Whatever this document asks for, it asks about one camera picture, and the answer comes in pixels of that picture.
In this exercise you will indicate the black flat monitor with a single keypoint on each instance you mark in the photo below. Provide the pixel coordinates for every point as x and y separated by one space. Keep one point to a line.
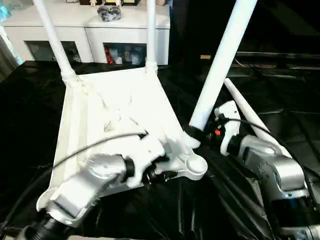
275 56

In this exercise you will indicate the blue and white box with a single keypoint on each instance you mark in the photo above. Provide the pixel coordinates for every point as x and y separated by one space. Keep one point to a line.
19 60

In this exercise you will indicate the small gold label plate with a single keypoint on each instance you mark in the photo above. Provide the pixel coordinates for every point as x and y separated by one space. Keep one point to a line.
205 57

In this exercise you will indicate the white sideboard cabinet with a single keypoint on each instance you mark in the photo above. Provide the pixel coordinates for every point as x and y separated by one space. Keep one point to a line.
100 35

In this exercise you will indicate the small cream figurine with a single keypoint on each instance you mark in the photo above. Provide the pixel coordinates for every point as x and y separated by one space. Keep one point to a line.
93 2
118 2

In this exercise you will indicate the dark patterned mug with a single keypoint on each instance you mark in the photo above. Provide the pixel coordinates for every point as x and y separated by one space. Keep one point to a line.
127 56

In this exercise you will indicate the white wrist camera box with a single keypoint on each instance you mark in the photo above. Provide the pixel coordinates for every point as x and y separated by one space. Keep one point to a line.
147 152
230 112

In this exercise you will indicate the beige plush toy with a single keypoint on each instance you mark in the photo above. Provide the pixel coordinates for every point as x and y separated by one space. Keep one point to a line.
160 2

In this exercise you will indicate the spotted plush toy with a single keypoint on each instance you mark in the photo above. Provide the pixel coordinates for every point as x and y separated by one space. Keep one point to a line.
71 1

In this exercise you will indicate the white plastic table leg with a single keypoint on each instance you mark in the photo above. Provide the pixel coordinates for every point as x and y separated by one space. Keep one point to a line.
225 55
246 105
55 45
151 37

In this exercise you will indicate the pale blue plastic bag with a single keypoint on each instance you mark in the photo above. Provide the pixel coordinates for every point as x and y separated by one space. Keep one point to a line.
5 11

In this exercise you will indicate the white plastic table top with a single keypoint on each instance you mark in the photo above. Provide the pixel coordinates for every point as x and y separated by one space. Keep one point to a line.
100 112

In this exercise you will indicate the black and gold plaque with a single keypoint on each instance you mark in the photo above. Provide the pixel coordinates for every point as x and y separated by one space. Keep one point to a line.
110 2
130 2
85 2

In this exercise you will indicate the white patterned jug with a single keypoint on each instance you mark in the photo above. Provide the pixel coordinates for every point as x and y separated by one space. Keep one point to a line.
136 57

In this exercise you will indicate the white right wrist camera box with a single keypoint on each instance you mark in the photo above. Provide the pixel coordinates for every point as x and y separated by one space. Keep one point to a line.
230 112

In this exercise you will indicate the grey crumpled object on cabinet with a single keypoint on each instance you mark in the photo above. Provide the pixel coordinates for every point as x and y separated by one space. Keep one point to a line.
109 13

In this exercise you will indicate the red bottle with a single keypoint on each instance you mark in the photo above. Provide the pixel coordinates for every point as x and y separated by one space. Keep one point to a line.
109 56

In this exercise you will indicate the black work mat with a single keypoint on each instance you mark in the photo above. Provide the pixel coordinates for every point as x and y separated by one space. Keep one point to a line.
225 212

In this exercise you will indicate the small white cup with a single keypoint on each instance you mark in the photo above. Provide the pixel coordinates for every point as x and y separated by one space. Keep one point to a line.
119 60

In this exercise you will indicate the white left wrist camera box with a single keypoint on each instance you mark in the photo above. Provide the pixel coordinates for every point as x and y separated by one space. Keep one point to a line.
147 152

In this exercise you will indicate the black speaker cabinet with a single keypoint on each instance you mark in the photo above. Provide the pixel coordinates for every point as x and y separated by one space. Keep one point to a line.
197 25

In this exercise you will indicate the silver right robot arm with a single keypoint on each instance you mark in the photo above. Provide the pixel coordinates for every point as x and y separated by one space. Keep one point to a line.
282 175

